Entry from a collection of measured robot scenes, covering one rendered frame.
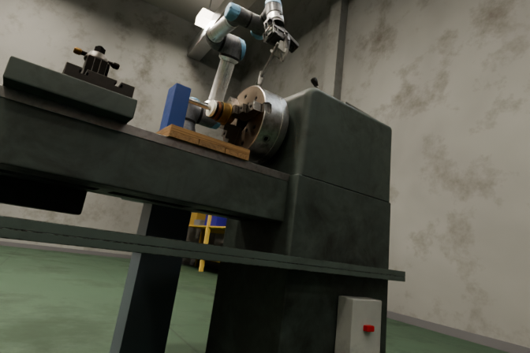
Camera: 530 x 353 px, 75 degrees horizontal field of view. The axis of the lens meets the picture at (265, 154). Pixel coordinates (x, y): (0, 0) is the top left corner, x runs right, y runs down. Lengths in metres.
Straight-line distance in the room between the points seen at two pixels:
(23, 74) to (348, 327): 1.29
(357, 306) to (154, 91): 8.39
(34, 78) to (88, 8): 8.92
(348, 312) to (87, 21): 9.06
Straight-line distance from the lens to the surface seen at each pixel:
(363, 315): 1.49
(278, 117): 1.38
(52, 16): 9.69
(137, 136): 1.08
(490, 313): 4.17
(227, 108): 1.39
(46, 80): 1.01
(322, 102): 1.48
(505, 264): 4.10
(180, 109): 1.29
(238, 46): 2.01
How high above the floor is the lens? 0.56
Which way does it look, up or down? 16 degrees up
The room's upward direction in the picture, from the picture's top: 8 degrees clockwise
